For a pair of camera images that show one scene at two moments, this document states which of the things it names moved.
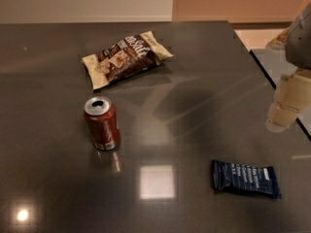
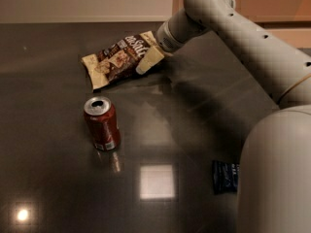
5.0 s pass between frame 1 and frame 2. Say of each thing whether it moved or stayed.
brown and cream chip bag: stayed
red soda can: stayed
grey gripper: moved
